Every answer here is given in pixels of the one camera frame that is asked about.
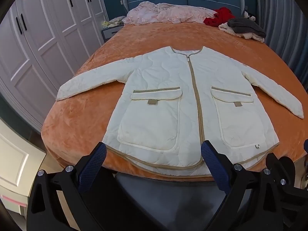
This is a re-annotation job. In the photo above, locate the white quilted jacket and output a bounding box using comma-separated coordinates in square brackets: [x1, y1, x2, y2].
[57, 46, 304, 177]

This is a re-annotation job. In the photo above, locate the white door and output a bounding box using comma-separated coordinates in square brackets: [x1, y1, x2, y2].
[0, 121, 46, 216]

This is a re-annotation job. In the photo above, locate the orange plush bedspread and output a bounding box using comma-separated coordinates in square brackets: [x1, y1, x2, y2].
[41, 23, 307, 167]

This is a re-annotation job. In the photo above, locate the white panelled wardrobe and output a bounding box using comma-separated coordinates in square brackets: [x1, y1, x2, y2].
[1, 0, 108, 131]

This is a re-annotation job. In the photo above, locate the cream fleece garment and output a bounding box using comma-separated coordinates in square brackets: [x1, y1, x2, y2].
[218, 22, 265, 43]

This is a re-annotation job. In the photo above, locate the grey nightstand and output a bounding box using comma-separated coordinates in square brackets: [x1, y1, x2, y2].
[101, 24, 124, 42]

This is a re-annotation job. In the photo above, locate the dark grey knit garment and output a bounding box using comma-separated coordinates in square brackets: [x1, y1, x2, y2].
[227, 18, 266, 38]

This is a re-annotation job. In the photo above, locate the yellowish cloth on nightstand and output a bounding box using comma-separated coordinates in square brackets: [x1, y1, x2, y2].
[101, 16, 125, 29]

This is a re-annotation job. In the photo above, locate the black white plush toy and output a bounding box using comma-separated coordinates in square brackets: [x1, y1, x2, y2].
[243, 10, 256, 22]

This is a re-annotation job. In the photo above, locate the red garment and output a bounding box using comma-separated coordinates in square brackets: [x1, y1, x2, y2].
[204, 7, 235, 27]

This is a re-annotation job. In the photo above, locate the grey blue curtain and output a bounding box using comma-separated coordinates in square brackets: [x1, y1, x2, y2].
[257, 0, 307, 90]

